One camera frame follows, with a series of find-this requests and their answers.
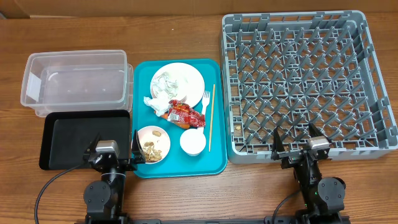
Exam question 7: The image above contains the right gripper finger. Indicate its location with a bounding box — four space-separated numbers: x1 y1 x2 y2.
272 127 285 154
308 123 325 138

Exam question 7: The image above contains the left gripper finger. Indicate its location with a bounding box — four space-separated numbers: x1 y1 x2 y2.
131 130 146 164
84 133 101 154

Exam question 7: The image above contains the peanut shells and rice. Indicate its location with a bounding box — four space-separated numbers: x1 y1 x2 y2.
141 131 162 163

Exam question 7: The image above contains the pink bowl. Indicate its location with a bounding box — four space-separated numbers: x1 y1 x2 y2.
137 126 171 164

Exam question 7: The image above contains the white tissue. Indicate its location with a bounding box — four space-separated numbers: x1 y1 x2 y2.
144 96 170 117

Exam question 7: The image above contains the red snack wrapper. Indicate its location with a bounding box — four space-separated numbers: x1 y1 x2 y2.
167 100 206 128

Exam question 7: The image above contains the white napkin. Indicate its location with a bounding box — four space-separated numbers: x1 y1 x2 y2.
152 72 179 100

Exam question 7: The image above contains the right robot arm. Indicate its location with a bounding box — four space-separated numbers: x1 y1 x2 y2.
264 123 350 224

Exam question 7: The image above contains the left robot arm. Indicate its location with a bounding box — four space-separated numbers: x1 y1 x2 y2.
83 131 146 223

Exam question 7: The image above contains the grey dishwasher rack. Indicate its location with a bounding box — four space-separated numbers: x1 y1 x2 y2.
220 11 397 164

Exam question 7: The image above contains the black tray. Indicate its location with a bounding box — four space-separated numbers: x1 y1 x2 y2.
39 110 131 170

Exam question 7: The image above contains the orange carrot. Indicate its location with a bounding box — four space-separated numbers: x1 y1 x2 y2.
161 113 190 129

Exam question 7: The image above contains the white cup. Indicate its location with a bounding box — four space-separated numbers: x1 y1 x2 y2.
180 128 206 156

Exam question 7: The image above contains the teal serving tray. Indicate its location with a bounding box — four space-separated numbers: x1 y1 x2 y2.
132 58 228 178

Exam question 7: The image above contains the clear plastic bin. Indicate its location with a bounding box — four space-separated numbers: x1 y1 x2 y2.
20 50 134 117

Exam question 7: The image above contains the white plastic fork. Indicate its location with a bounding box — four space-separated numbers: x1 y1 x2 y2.
201 91 211 115

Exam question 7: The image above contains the wooden chopstick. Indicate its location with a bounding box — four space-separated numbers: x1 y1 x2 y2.
208 84 216 152

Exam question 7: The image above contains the white round plate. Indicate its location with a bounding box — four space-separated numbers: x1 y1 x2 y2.
150 62 205 108

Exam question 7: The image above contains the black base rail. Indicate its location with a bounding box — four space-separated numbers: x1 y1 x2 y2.
75 216 351 224

